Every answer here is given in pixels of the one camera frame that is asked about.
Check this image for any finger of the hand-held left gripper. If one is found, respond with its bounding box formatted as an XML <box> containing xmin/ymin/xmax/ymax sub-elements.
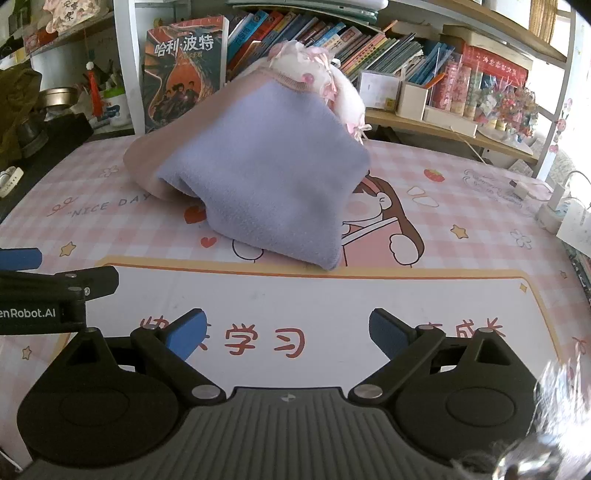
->
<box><xmin>0</xmin><ymin>265</ymin><xmax>120</xmax><ymax>304</ymax></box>
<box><xmin>0</xmin><ymin>248</ymin><xmax>43</xmax><ymax>271</ymax></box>

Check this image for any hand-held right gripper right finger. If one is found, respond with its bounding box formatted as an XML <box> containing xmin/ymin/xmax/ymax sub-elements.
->
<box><xmin>348</xmin><ymin>309</ymin><xmax>536</xmax><ymax>407</ymax></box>

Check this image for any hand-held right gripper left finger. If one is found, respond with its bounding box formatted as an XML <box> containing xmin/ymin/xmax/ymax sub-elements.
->
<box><xmin>56</xmin><ymin>309</ymin><xmax>227</xmax><ymax>407</ymax></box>

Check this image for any purple and pink sweater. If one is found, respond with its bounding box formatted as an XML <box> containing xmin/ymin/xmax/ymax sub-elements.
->
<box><xmin>124</xmin><ymin>64</ymin><xmax>373</xmax><ymax>272</ymax></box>

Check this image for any white wristwatch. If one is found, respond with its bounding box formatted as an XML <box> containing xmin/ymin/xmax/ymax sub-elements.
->
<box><xmin>0</xmin><ymin>166</ymin><xmax>25</xmax><ymax>199</ymax></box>

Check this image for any black mat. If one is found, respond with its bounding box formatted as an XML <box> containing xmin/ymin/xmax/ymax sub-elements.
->
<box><xmin>0</xmin><ymin>112</ymin><xmax>96</xmax><ymax>223</ymax></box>

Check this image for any pink checked cartoon desk mat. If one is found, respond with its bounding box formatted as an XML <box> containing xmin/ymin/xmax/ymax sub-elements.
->
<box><xmin>0</xmin><ymin>133</ymin><xmax>590</xmax><ymax>480</ymax></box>

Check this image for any olive green bag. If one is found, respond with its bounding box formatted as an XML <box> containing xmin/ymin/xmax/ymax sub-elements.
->
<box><xmin>0</xmin><ymin>64</ymin><xmax>45</xmax><ymax>171</ymax></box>

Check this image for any white pen cup green lid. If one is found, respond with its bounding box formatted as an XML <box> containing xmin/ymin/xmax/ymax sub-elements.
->
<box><xmin>98</xmin><ymin>89</ymin><xmax>136</xmax><ymax>128</ymax></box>

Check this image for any red tassel charm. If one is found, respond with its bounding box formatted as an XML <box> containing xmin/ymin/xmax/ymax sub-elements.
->
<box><xmin>86</xmin><ymin>59</ymin><xmax>103</xmax><ymax>117</ymax></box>

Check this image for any clear crinkled plastic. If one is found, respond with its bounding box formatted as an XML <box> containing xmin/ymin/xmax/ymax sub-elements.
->
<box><xmin>530</xmin><ymin>357</ymin><xmax>591</xmax><ymax>480</ymax></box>

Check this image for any bundle of pens and brushes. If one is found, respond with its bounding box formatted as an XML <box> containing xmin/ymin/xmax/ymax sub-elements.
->
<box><xmin>76</xmin><ymin>59</ymin><xmax>124</xmax><ymax>95</ymax></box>

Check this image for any white wooden bookshelf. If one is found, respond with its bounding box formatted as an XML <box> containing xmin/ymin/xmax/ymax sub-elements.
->
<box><xmin>0</xmin><ymin>0</ymin><xmax>591</xmax><ymax>182</ymax></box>

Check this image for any white paper card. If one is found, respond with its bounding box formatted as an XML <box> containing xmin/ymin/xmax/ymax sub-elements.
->
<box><xmin>556</xmin><ymin>198</ymin><xmax>591</xmax><ymax>257</ymax></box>

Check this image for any flat white book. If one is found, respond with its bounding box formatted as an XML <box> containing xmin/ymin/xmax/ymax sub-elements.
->
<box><xmin>424</xmin><ymin>106</ymin><xmax>479</xmax><ymax>138</ymax></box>

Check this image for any dragon cover book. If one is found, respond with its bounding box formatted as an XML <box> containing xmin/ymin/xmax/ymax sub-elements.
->
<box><xmin>141</xmin><ymin>15</ymin><xmax>230</xmax><ymax>136</ymax></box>

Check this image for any beige pen box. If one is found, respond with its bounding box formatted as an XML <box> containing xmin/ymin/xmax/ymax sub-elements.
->
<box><xmin>396</xmin><ymin>80</ymin><xmax>433</xmax><ymax>119</ymax></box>

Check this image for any small white box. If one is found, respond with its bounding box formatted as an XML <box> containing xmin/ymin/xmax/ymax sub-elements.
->
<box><xmin>358</xmin><ymin>69</ymin><xmax>400</xmax><ymax>112</ymax></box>

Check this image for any floral pouch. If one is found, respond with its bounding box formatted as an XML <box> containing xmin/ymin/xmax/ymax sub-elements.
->
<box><xmin>43</xmin><ymin>0</ymin><xmax>115</xmax><ymax>31</ymax></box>

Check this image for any row of colourful trinket jars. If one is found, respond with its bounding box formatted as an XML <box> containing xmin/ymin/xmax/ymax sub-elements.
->
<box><xmin>436</xmin><ymin>60</ymin><xmax>540</xmax><ymax>136</ymax></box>

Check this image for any white pink plush bunny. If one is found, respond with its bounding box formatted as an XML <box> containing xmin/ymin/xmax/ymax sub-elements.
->
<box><xmin>267</xmin><ymin>40</ymin><xmax>373</xmax><ymax>145</ymax></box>

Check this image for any red box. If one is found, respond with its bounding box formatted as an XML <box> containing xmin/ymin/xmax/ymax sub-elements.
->
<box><xmin>463</xmin><ymin>44</ymin><xmax>530</xmax><ymax>85</ymax></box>

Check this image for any row of colourful books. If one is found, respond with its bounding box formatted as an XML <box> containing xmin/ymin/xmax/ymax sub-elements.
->
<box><xmin>225</xmin><ymin>9</ymin><xmax>460</xmax><ymax>88</ymax></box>

